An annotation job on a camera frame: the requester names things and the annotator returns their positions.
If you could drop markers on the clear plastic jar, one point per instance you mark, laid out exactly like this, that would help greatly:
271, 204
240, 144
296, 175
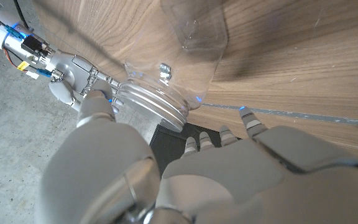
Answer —
182, 40

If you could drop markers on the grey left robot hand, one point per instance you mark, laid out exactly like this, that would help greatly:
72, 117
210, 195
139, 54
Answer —
197, 186

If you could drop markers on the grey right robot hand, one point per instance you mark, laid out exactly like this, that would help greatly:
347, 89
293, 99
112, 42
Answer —
73, 67

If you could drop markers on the silver metal jar lid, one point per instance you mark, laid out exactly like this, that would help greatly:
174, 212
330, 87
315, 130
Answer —
154, 107

